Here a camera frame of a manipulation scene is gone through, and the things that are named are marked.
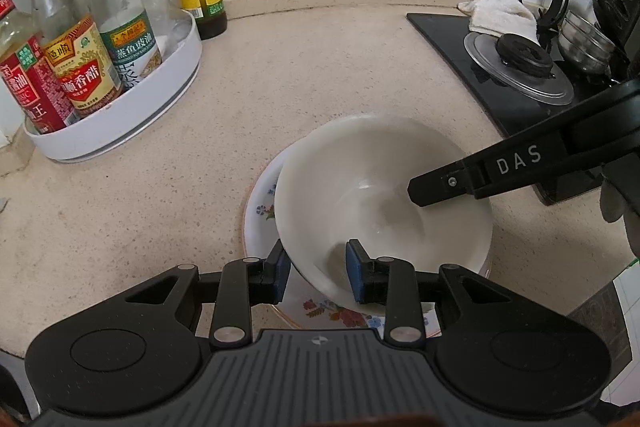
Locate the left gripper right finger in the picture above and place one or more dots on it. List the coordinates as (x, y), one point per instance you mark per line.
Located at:
(391, 283)

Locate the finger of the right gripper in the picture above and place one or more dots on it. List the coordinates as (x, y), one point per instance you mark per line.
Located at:
(463, 177)

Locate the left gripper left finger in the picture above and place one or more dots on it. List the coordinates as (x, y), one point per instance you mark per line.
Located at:
(243, 284)

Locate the large floral plate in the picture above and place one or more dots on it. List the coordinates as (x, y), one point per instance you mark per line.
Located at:
(300, 286)

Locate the cream bowl front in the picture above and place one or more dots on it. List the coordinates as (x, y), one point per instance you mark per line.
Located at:
(366, 145)

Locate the gloved right hand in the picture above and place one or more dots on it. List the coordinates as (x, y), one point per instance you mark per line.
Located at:
(620, 196)

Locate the black gas stove top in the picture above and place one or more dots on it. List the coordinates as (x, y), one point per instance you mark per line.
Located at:
(509, 110)

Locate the stove burner with cap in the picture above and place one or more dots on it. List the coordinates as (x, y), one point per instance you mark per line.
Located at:
(522, 65)

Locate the white cloth on stove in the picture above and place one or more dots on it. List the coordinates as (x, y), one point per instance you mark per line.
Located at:
(496, 18)

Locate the yellow label vinegar bottle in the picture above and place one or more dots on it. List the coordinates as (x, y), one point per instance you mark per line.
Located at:
(76, 52)

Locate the red label soy sauce bottle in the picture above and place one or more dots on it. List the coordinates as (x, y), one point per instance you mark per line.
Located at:
(26, 72)

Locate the green label fish soy bottle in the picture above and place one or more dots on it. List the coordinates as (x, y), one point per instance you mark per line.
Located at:
(128, 36)

